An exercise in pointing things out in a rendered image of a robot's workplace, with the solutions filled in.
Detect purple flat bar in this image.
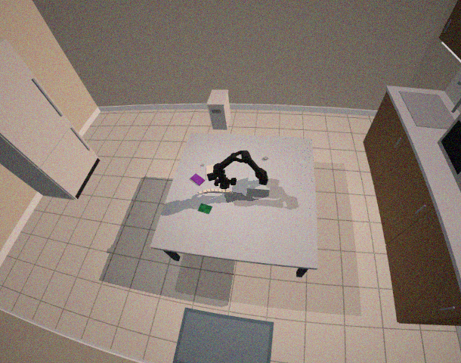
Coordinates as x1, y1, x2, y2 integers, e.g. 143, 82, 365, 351
190, 173, 205, 185

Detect green flat rectangular block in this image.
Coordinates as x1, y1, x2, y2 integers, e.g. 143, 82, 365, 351
197, 203, 212, 214

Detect beige flat slab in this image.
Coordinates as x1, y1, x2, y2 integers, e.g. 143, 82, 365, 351
206, 165, 214, 179

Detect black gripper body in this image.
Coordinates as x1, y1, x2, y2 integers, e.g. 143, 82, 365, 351
214, 175, 237, 186

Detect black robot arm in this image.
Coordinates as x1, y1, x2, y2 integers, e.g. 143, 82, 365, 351
207, 150, 268, 189

